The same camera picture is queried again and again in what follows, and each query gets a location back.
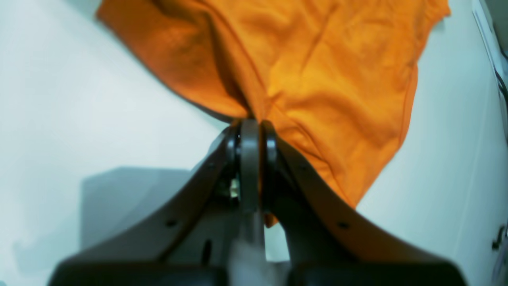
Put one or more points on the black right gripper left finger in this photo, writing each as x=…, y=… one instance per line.
x=154, y=237

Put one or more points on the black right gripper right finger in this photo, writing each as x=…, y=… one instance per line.
x=318, y=224

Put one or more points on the orange T-shirt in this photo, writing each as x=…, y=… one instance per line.
x=337, y=78

